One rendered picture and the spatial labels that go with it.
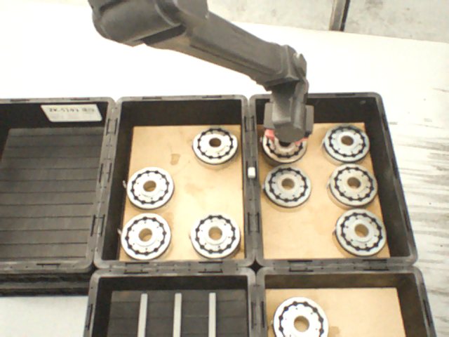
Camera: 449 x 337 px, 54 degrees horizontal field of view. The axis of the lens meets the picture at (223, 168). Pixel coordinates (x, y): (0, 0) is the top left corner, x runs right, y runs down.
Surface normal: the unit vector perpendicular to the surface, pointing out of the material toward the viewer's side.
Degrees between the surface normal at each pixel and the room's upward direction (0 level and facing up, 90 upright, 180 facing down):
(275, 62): 55
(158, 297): 0
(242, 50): 64
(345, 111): 90
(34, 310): 0
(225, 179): 0
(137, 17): 78
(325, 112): 90
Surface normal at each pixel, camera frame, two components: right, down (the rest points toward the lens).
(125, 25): -0.27, 0.72
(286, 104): -0.49, -0.41
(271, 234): -0.02, -0.49
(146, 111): 0.00, 0.87
